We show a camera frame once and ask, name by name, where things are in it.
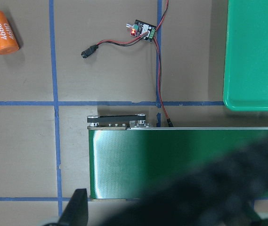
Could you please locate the orange cylinder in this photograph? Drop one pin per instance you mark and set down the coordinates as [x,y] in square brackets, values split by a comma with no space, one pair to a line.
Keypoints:
[8,43]

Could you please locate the small motor controller board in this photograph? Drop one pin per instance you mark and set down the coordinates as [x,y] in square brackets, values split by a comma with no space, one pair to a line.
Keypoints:
[145,30]

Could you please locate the green tray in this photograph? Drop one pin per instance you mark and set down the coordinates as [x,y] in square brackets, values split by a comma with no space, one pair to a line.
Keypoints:
[246,57]

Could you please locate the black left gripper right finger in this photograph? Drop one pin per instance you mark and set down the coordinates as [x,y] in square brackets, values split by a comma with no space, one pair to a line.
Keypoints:
[217,192]

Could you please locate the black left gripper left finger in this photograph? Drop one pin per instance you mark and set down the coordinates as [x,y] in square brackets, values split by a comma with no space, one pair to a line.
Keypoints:
[76,211]

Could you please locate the green conveyor belt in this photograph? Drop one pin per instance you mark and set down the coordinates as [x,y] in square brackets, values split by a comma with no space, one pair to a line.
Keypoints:
[128,155]

